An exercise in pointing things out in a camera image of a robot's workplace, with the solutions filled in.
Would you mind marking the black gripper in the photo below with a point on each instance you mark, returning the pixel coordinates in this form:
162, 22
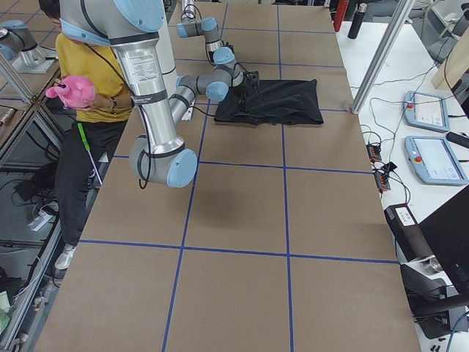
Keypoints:
242, 92

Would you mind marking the black graphic t-shirt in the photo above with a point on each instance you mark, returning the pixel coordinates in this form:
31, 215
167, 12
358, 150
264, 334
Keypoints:
287, 102

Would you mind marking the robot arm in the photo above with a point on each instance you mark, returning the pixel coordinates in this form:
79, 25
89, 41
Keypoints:
193, 24
132, 29

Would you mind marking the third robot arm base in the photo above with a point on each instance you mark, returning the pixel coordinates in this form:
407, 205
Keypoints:
20, 48

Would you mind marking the red water bottle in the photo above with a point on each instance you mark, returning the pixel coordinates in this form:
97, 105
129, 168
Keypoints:
341, 10

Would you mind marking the black water bottle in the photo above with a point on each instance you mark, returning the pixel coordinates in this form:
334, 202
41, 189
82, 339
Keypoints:
357, 21

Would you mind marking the person in yellow shirt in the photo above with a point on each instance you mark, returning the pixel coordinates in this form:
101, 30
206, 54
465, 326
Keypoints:
104, 121

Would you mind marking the far blue teach pendant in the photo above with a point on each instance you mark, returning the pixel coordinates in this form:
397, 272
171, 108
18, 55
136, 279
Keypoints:
427, 111

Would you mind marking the blue teach pendant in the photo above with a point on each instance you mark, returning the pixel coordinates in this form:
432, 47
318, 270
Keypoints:
434, 162
427, 111

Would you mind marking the green white stick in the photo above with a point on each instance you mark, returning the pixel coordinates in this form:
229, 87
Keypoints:
88, 150

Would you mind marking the pink plush toy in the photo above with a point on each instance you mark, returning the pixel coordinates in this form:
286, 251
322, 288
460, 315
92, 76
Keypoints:
74, 91

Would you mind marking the near blue teach pendant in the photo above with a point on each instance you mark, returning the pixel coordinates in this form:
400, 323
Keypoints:
434, 162

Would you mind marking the dark brown box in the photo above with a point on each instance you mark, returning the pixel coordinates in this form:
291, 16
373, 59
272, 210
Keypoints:
409, 241

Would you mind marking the white power strip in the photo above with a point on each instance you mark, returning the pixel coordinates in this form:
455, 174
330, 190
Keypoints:
45, 214

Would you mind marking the black monitor on stand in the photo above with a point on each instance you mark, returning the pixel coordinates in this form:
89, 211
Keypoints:
436, 306

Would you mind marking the grey aluminium frame post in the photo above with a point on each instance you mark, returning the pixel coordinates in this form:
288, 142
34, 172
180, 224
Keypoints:
399, 12

